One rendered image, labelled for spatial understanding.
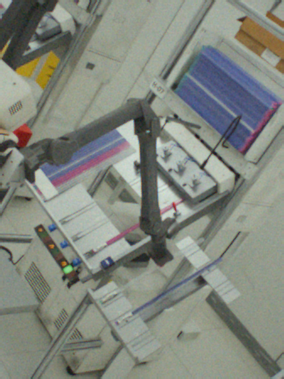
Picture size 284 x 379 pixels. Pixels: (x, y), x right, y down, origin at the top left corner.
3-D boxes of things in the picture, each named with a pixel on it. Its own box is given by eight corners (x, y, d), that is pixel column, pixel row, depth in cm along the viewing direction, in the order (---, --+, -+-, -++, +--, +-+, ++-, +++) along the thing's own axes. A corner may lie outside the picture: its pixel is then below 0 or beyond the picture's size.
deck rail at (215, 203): (95, 282, 258) (92, 274, 254) (92, 278, 259) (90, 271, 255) (230, 200, 279) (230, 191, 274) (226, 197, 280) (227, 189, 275)
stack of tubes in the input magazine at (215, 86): (240, 153, 266) (277, 101, 256) (172, 90, 295) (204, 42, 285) (256, 157, 275) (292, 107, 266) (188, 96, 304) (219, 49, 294)
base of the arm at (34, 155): (6, 145, 192) (30, 168, 187) (27, 132, 195) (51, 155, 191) (8, 162, 198) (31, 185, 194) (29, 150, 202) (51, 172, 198)
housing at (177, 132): (220, 203, 280) (220, 183, 269) (159, 141, 307) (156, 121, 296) (234, 194, 282) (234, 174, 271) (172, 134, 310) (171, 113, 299)
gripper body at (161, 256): (159, 241, 245) (158, 231, 239) (174, 259, 239) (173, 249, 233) (145, 249, 243) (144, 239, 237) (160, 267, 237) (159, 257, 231)
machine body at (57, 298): (68, 381, 303) (132, 290, 281) (7, 282, 342) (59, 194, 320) (154, 366, 351) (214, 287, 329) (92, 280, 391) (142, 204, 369)
